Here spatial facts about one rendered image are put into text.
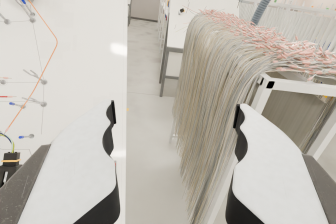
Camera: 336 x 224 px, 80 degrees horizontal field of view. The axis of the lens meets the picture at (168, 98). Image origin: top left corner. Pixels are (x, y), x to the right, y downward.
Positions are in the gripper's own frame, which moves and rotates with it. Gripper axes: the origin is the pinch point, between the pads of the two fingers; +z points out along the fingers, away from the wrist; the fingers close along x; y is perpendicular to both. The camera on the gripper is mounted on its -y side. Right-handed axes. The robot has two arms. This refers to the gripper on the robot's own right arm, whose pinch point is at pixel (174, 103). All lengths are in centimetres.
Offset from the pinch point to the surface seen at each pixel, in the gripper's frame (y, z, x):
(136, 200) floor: 155, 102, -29
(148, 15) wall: 110, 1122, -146
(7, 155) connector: 33, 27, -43
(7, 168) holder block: 35, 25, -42
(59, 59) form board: 15, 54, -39
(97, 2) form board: -2, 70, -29
